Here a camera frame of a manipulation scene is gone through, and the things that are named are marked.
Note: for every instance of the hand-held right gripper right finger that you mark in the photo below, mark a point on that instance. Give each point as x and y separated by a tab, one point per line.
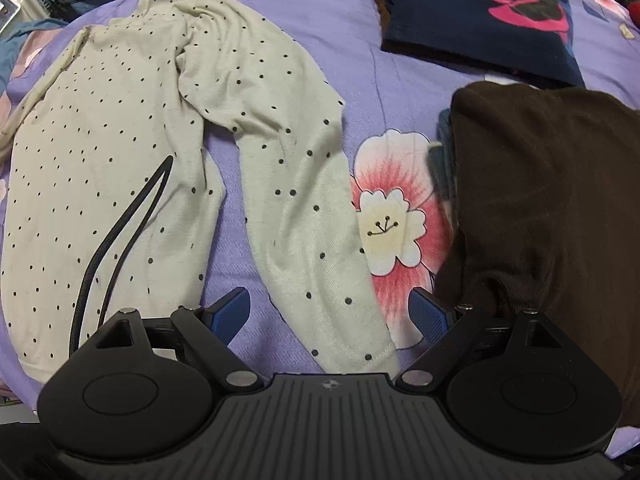
426	314

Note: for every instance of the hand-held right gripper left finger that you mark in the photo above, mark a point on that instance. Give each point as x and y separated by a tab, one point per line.
231	313

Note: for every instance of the cream polka dot sweater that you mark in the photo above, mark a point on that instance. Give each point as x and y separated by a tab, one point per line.
100	170

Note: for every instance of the grey blue folded garment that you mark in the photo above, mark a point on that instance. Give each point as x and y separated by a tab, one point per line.
442	155

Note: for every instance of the dark brown folded garment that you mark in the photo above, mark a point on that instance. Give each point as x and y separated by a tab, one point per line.
545	200

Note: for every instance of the purple floral bed sheet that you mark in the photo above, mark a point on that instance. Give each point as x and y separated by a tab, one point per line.
295	25

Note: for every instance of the navy printed folded garment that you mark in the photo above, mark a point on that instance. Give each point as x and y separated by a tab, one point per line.
480	15

